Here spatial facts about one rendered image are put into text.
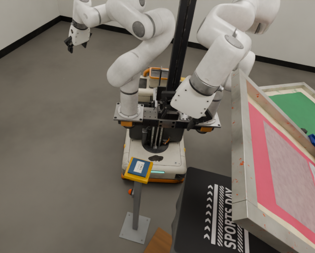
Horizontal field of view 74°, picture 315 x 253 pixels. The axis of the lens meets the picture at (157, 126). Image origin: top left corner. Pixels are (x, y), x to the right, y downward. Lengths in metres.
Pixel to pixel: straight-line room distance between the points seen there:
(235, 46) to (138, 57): 0.47
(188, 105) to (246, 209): 0.30
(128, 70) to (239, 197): 0.61
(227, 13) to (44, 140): 2.37
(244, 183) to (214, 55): 0.29
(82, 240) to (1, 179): 1.02
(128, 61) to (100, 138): 1.80
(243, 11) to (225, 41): 0.22
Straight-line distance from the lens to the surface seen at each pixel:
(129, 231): 2.03
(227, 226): 1.14
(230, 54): 0.50
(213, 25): 0.58
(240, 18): 0.72
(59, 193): 2.28
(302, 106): 2.06
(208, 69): 0.52
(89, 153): 2.46
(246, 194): 0.50
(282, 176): 0.79
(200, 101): 0.59
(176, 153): 2.12
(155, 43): 0.86
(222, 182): 1.24
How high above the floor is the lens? 1.95
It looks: 46 degrees down
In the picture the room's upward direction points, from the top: 8 degrees clockwise
